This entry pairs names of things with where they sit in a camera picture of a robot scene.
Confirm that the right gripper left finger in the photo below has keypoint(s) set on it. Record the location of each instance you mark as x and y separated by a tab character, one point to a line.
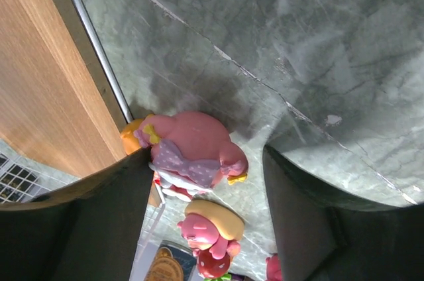
87	230

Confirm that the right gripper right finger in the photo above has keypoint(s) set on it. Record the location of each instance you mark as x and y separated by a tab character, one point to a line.
324	233

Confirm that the pink pig purple bow toy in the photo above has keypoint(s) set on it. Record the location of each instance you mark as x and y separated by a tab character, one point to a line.
191	152

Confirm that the pink bear cake toy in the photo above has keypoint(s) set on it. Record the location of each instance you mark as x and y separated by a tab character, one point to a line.
273	268

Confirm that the orange bear red shirt toy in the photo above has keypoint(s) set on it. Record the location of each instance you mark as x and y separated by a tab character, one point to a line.
130	142

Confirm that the pink bear strawberry donut toy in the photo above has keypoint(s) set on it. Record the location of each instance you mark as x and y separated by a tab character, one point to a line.
213	233

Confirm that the white wire wooden shelf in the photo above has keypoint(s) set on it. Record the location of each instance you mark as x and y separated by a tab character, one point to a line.
60	120

